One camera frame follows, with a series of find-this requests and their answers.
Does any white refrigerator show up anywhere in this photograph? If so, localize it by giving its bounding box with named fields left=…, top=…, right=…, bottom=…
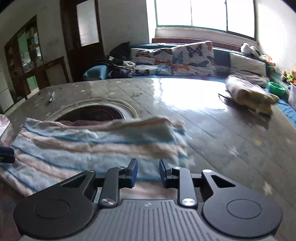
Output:
left=0, top=66, right=14, bottom=114

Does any blue striped knit garment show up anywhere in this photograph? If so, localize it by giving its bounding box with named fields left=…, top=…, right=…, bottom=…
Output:
left=1, top=116, right=193, bottom=196

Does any upright butterfly print pillow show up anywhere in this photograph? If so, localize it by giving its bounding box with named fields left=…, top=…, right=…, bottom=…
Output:
left=171, top=41, right=216, bottom=76

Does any grey white plain pillow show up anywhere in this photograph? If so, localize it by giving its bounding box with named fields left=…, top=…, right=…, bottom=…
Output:
left=230, top=53, right=269, bottom=88

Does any blue plastic chair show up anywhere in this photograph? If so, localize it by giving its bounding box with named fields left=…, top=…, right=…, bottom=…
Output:
left=83, top=65, right=108, bottom=81

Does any pink white plastic bag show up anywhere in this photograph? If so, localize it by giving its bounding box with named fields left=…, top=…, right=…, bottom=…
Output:
left=0, top=114, right=10, bottom=137

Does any green plastic basin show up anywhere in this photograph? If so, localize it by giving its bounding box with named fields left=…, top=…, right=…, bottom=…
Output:
left=268, top=82, right=287, bottom=97

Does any small black marker pen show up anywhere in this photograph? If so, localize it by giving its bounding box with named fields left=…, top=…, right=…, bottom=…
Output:
left=48, top=91, right=55, bottom=103

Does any folded yellow pastel blanket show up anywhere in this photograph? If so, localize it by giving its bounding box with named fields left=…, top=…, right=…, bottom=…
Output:
left=225, top=75, right=280, bottom=115

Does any clear plastic storage bin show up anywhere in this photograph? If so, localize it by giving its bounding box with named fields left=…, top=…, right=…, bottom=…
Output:
left=288, top=84, right=296, bottom=110

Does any window with green frame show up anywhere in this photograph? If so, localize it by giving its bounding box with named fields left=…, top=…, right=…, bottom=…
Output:
left=155, top=0, right=256, bottom=40

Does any black bag on sofa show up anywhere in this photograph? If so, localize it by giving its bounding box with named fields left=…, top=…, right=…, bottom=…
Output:
left=109, top=42, right=131, bottom=61

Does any brown monkey plush toy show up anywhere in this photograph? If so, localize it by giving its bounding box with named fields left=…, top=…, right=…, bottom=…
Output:
left=281, top=70, right=296, bottom=85

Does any long butterfly print cushion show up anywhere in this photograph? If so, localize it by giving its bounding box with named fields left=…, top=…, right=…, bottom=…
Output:
left=130, top=48, right=173, bottom=76

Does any black white plush toy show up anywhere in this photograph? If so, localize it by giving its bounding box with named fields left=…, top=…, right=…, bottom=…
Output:
left=240, top=43, right=260, bottom=58

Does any dark wooden cabinet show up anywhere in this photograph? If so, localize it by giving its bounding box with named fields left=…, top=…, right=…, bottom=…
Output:
left=4, top=16, right=70, bottom=102

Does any dark wooden door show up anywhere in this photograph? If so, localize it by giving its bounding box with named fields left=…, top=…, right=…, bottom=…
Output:
left=60, top=0, right=105, bottom=82

